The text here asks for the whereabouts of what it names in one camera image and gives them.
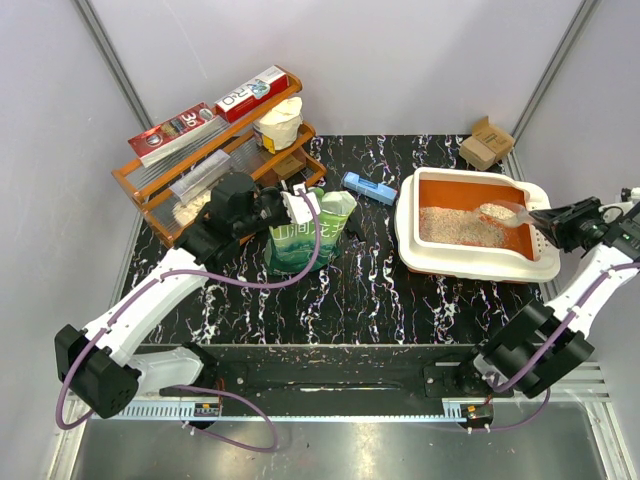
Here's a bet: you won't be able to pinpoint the clear plastic scoop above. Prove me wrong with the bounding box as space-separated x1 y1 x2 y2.
478 201 534 228

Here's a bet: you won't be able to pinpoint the green litter bag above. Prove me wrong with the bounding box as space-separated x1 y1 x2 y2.
264 188 356 276

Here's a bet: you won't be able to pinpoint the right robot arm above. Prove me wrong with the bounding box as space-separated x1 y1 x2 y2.
454 197 639 398

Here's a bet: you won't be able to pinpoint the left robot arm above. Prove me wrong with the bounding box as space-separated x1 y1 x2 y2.
54 173 309 419

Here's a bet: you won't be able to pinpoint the clear plastic box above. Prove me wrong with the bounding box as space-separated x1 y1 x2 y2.
169 150 230 198

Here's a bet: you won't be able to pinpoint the brown cardboard box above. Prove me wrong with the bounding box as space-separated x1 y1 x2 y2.
459 116 515 171

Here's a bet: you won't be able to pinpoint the litter granules in box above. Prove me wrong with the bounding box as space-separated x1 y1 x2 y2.
419 207 506 248

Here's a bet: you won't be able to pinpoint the white orange litter box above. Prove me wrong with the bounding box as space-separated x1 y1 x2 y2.
394 167 560 283

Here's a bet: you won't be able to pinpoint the blue carton box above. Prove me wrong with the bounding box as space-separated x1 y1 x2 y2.
342 172 398 206

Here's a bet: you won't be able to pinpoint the red white toothpaste box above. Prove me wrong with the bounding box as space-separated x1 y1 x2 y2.
214 65 289 124

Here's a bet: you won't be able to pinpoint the red silver toothpaste box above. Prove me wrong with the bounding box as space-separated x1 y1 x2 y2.
128 102 219 167

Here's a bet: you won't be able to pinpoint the brown scouring pad pack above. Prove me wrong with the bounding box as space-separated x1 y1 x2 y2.
272 149 307 180

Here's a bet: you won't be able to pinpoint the orange wooden shelf rack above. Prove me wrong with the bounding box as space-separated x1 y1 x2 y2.
112 71 327 248

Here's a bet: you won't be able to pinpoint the white paper bag upper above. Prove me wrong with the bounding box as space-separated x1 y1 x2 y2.
253 97 303 154

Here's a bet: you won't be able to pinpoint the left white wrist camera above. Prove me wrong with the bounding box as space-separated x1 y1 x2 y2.
281 183 321 225

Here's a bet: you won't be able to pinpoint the aluminium rail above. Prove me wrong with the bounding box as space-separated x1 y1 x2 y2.
111 365 609 424

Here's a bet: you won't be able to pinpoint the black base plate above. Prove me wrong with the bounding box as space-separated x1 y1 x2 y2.
144 343 515 401

